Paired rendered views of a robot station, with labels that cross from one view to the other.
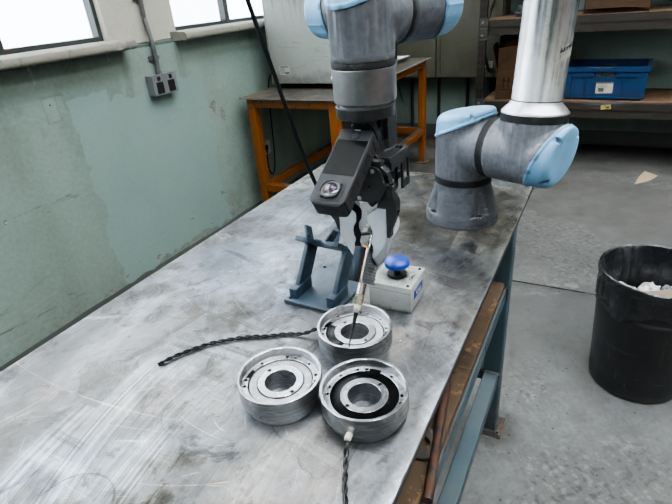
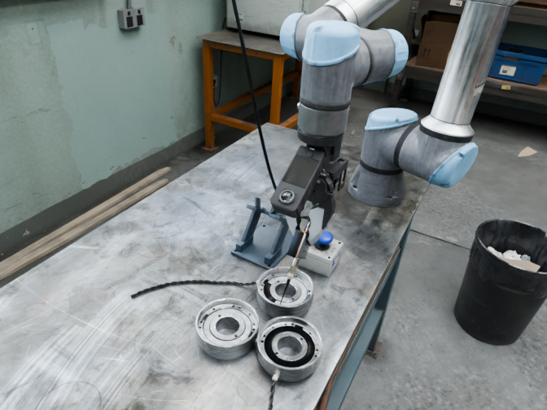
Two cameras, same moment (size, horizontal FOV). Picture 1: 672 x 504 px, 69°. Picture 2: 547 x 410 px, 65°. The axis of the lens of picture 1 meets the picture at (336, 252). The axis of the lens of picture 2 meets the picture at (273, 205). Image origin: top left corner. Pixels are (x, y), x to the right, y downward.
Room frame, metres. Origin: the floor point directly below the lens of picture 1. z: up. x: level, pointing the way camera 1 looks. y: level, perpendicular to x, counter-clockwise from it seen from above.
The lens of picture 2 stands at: (-0.02, 0.05, 1.39)
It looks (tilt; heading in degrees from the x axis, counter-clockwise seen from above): 33 degrees down; 357
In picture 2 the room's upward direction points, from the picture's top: 4 degrees clockwise
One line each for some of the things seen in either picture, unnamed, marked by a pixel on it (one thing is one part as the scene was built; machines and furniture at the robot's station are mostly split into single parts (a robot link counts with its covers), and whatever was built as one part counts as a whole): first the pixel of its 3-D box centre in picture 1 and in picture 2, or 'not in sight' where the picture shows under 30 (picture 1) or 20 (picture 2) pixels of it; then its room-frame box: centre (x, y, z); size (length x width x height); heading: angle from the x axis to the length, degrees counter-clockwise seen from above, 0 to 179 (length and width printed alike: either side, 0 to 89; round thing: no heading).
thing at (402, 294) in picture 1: (399, 283); (321, 251); (0.68, -0.10, 0.82); 0.08 x 0.07 x 0.05; 150
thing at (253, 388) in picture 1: (281, 386); (227, 329); (0.47, 0.08, 0.82); 0.08 x 0.08 x 0.02
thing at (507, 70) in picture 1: (526, 69); (446, 42); (3.83, -1.54, 0.64); 0.49 x 0.40 x 0.37; 65
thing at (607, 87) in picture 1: (606, 79); (510, 62); (3.58, -2.02, 0.56); 0.52 x 0.38 x 0.22; 57
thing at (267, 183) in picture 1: (352, 134); (289, 80); (3.33, -0.18, 0.39); 1.50 x 0.62 x 0.78; 150
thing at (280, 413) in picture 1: (281, 385); (227, 329); (0.47, 0.08, 0.82); 0.10 x 0.10 x 0.04
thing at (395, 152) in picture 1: (370, 151); (318, 162); (0.61, -0.05, 1.07); 0.09 x 0.08 x 0.12; 148
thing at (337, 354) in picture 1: (355, 335); (285, 293); (0.56, -0.02, 0.82); 0.10 x 0.10 x 0.04
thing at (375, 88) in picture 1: (362, 86); (321, 116); (0.61, -0.05, 1.15); 0.08 x 0.08 x 0.05
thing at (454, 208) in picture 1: (462, 194); (378, 176); (0.98, -0.28, 0.85); 0.15 x 0.15 x 0.10
